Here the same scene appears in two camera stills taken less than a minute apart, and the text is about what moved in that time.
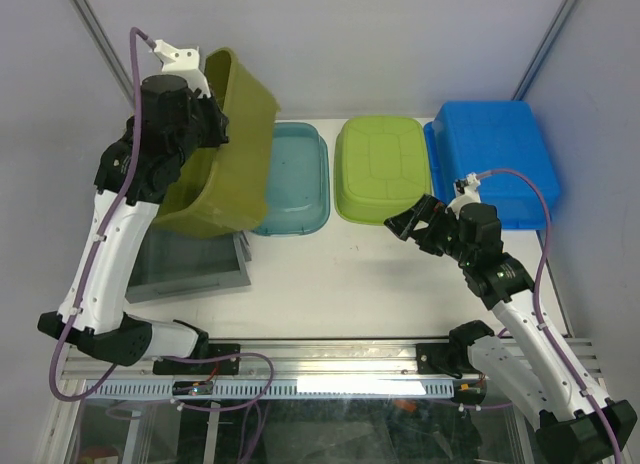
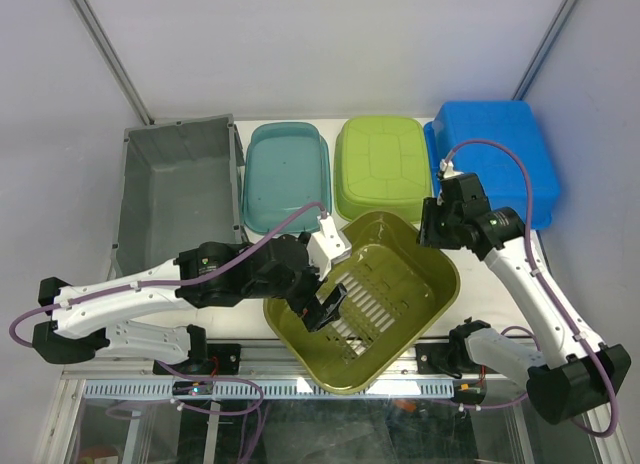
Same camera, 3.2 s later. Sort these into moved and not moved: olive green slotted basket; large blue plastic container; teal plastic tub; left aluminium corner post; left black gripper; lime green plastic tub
Moved: olive green slotted basket; left black gripper
Not moved: left aluminium corner post; lime green plastic tub; teal plastic tub; large blue plastic container
